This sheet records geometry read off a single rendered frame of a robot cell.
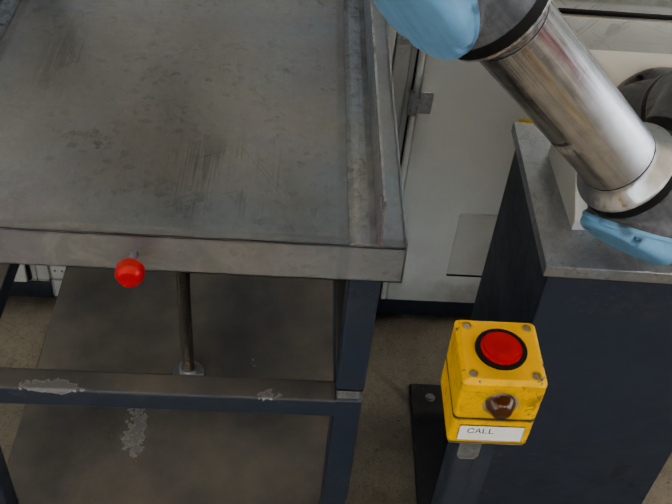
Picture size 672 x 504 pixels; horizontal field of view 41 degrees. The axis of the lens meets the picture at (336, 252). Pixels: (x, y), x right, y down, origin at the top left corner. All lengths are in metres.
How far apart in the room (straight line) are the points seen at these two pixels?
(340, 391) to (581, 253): 0.37
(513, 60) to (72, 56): 0.69
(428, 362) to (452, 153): 0.50
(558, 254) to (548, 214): 0.08
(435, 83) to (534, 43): 0.84
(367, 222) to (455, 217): 0.86
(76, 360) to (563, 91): 1.17
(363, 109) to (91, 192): 0.38
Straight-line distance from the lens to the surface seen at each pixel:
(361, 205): 1.07
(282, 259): 1.04
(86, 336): 1.84
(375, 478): 1.84
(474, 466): 1.00
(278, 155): 1.14
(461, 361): 0.86
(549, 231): 1.24
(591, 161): 0.97
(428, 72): 1.67
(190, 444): 1.66
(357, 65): 1.31
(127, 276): 1.02
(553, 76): 0.88
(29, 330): 2.10
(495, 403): 0.86
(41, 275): 2.12
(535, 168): 1.35
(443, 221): 1.90
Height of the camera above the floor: 1.54
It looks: 44 degrees down
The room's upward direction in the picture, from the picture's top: 6 degrees clockwise
